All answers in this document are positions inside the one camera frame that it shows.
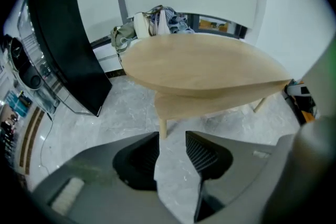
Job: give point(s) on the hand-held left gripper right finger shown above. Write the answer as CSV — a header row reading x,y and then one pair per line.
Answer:
x,y
236,165

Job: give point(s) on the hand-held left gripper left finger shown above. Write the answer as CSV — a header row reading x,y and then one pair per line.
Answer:
x,y
105,181

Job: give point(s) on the wooden coffee table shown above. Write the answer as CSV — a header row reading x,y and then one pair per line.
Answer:
x,y
199,60

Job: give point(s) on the black round appliance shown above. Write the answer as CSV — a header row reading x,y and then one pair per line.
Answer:
x,y
31,76

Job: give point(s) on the black glass cabinet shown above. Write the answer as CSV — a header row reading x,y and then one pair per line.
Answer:
x,y
71,47

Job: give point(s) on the olive green bag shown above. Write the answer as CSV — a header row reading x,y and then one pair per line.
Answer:
x,y
122,35

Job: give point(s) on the blue patterned cloth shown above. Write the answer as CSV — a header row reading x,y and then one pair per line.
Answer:
x,y
178,21

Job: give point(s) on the beige tote bag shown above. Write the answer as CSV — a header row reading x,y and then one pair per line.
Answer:
x,y
141,25

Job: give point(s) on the white fabric bag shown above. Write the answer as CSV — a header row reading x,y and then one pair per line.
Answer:
x,y
162,22

